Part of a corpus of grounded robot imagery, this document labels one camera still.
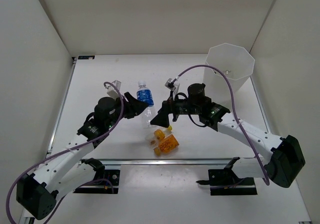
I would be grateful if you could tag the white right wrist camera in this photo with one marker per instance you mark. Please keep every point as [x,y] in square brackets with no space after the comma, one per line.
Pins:
[173,86]

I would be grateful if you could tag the orange label juice bottle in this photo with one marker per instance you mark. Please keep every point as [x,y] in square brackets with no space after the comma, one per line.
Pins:
[166,145]

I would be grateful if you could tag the blue label water bottle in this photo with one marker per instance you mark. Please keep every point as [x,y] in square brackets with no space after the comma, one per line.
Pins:
[144,94]

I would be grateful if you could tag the small dark table sticker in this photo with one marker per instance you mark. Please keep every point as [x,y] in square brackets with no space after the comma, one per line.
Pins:
[86,57]

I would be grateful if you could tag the clear bottle yellow cap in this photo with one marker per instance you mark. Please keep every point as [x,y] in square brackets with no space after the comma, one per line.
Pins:
[157,135]

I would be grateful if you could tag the aluminium table edge rail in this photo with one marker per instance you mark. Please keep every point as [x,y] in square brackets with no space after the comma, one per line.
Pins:
[140,162]

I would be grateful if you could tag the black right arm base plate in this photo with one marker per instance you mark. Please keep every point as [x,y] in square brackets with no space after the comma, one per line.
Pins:
[225,183]

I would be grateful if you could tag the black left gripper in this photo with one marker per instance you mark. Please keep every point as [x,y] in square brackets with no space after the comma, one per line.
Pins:
[134,106]

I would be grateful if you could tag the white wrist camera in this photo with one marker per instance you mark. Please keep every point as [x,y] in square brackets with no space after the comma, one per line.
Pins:
[112,89]
[173,86]

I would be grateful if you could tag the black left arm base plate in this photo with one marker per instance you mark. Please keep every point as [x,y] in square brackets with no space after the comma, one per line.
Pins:
[105,181]

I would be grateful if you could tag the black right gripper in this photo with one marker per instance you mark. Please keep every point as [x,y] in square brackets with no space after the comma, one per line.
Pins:
[162,118]

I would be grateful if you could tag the white octagonal bin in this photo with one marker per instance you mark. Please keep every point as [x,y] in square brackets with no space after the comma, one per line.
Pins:
[235,63]

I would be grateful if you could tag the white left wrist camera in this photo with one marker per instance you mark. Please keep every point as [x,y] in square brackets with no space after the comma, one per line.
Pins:
[112,89]

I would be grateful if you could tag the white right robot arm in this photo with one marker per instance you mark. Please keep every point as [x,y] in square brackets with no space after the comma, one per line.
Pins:
[282,158]

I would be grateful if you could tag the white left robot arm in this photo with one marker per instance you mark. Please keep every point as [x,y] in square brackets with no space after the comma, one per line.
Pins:
[51,180]

